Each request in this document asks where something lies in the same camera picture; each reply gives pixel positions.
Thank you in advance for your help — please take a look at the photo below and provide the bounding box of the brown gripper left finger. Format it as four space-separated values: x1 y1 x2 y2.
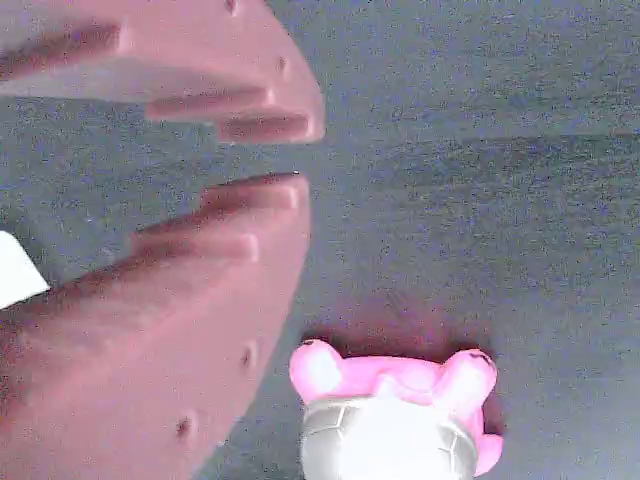
0 172 312 480

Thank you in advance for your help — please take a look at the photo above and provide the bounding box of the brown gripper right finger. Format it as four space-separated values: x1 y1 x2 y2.
0 0 327 145

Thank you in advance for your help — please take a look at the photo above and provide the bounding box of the turtle toy with printed shell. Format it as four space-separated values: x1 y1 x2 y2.
288 337 505 480

